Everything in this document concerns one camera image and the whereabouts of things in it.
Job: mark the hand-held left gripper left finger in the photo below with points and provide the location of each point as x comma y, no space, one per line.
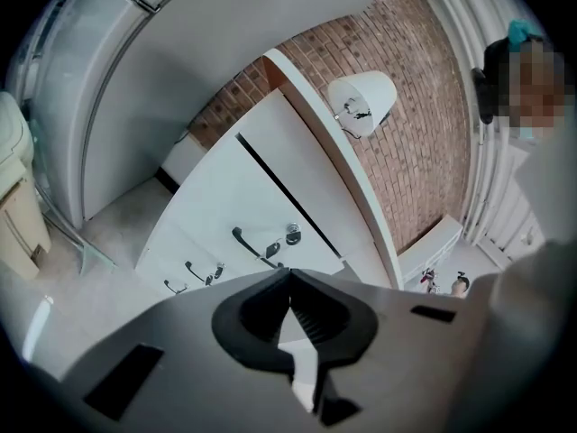
230,327

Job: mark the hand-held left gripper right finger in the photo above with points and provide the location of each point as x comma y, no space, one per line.
347,332

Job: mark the small white desk drawer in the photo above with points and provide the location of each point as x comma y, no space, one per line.
189,246
155,269

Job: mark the large white desk drawer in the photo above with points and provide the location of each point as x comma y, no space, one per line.
234,187

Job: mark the silver drawer lock with key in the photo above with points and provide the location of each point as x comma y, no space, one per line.
294,233
216,273

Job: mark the white desk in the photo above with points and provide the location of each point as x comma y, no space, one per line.
288,151

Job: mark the black key fob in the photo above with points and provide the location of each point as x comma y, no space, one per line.
272,249

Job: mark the pink and white shoe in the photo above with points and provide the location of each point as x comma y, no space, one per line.
429,280

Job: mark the low white shelf unit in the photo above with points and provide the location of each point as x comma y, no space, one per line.
430,246

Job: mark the black and beige shoe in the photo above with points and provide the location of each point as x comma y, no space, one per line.
460,283

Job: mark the person's white shirt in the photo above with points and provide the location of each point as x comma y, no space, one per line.
532,332

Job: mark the white panel door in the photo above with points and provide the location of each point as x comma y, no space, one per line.
514,205

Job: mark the white table lamp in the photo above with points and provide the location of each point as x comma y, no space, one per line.
365,97

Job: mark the frosted glass door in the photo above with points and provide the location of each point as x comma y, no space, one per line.
58,106

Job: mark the person's head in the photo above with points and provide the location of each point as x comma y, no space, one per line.
536,88

